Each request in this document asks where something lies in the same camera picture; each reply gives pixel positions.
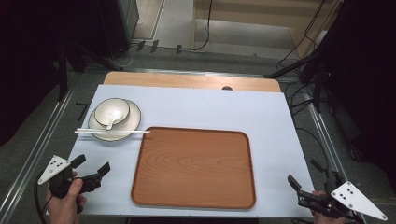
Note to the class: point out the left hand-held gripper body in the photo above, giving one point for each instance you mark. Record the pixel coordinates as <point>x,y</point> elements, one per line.
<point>56,169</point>

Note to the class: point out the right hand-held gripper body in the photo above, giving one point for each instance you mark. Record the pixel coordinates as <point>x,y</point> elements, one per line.
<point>351,196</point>

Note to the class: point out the white chopstick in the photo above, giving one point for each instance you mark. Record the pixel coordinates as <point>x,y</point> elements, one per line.
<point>93,132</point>
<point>93,129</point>

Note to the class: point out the white ceramic spoon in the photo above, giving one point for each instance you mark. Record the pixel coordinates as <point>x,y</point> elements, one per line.
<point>110,125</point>

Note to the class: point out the white plate with dark rim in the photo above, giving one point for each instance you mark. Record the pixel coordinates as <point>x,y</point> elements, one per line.
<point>131,119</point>

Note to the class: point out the white bowl with dark rim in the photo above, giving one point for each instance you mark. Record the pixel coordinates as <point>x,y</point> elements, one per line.
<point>106,109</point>

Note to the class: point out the wood-grain serving tray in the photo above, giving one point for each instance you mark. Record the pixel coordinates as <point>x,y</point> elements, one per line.
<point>193,168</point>

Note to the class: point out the person's right hand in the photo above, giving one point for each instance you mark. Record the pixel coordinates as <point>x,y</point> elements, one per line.
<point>323,219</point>

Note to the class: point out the person's left hand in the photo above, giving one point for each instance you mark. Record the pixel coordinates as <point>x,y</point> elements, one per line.
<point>63,207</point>

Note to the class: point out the dark curtain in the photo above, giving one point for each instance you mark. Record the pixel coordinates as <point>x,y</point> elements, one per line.
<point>364,77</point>
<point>28,62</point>

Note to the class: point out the black stand leg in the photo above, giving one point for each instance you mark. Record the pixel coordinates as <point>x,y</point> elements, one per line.
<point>96,59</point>
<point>289,67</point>

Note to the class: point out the white table sheet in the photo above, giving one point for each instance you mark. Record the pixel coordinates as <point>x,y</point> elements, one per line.
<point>202,105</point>

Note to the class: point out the dark glass cabinet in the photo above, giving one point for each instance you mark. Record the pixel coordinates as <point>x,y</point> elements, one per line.
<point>115,25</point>

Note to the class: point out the metal floor rail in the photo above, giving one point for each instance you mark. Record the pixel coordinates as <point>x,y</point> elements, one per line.
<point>320,127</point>
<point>31,161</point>

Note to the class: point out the black stand post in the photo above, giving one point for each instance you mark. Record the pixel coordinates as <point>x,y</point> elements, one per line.
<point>317,90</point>
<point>63,71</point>

